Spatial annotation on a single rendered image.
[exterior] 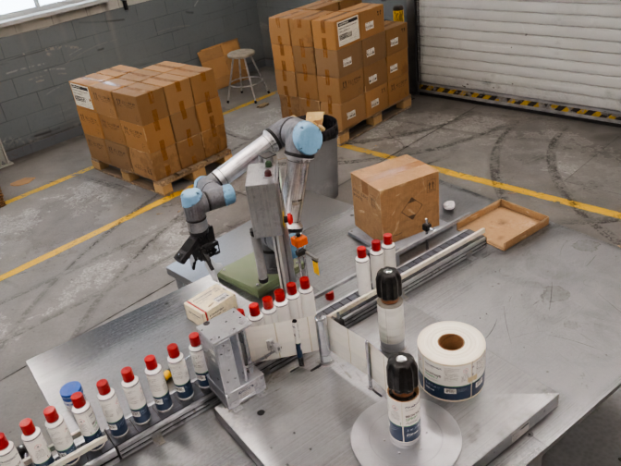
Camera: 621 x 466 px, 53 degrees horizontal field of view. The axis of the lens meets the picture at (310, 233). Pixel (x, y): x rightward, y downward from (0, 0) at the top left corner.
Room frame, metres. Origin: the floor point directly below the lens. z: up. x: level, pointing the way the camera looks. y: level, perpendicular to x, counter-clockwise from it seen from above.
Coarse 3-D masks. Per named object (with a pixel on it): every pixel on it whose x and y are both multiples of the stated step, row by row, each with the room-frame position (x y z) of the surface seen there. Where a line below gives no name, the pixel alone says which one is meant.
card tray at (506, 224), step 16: (496, 208) 2.52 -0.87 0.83; (512, 208) 2.49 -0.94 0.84; (464, 224) 2.41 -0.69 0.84; (480, 224) 2.40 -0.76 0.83; (496, 224) 2.38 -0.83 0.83; (512, 224) 2.37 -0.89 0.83; (528, 224) 2.35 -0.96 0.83; (544, 224) 2.32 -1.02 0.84; (496, 240) 2.25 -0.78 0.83; (512, 240) 2.20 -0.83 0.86
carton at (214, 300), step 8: (208, 288) 2.07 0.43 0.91; (216, 288) 2.06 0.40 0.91; (224, 288) 2.05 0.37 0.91; (200, 296) 2.02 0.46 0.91; (208, 296) 2.02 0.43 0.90; (216, 296) 2.01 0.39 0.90; (224, 296) 2.00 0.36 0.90; (232, 296) 2.00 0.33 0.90; (184, 304) 1.99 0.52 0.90; (192, 304) 1.97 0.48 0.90; (200, 304) 1.97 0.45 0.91; (208, 304) 1.96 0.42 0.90; (216, 304) 1.95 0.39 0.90; (224, 304) 1.97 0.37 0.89; (232, 304) 1.99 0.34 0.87; (192, 312) 1.95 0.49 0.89; (200, 312) 1.92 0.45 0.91; (208, 312) 1.92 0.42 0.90; (216, 312) 1.94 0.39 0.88; (224, 312) 1.96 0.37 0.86; (192, 320) 1.96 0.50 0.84; (200, 320) 1.92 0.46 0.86; (208, 320) 1.91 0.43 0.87
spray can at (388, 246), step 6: (384, 234) 2.00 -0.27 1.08; (390, 234) 2.00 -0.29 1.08; (384, 240) 1.99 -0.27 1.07; (390, 240) 1.98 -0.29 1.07; (384, 246) 1.98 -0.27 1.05; (390, 246) 1.98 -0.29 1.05; (384, 252) 1.98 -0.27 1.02; (390, 252) 1.97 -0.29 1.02; (384, 258) 1.98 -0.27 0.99; (390, 258) 1.97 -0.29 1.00; (384, 264) 1.98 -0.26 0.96; (390, 264) 1.97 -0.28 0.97
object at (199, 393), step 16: (448, 240) 2.23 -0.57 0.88; (448, 256) 2.11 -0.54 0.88; (400, 272) 2.04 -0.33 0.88; (416, 272) 2.03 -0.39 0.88; (336, 304) 1.89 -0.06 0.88; (192, 384) 1.56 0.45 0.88; (176, 400) 1.49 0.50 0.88; (192, 400) 1.48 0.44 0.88; (160, 416) 1.43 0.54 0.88; (128, 432) 1.39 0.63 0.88
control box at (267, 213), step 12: (252, 168) 1.87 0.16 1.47; (264, 168) 1.86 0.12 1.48; (276, 168) 1.86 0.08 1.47; (252, 180) 1.78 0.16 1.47; (264, 180) 1.77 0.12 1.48; (276, 180) 1.77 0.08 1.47; (252, 192) 1.75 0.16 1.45; (264, 192) 1.74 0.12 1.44; (276, 192) 1.75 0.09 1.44; (252, 204) 1.75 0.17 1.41; (264, 204) 1.75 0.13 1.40; (276, 204) 1.74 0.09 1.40; (252, 216) 1.75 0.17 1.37; (264, 216) 1.75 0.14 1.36; (276, 216) 1.74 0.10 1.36; (264, 228) 1.75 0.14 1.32; (276, 228) 1.74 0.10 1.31
